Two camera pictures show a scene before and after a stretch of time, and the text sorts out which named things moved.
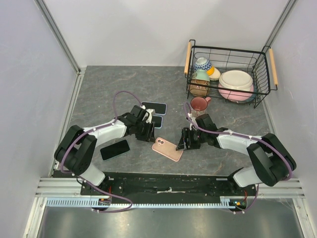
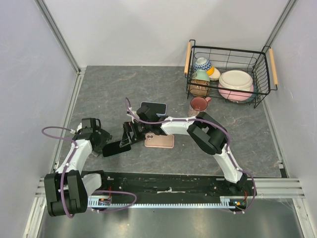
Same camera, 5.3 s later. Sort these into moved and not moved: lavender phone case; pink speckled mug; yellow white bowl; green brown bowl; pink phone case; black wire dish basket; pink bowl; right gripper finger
Moved: pink phone case; right gripper finger
Not moved: black wire dish basket; pink speckled mug; pink bowl; lavender phone case; yellow white bowl; green brown bowl
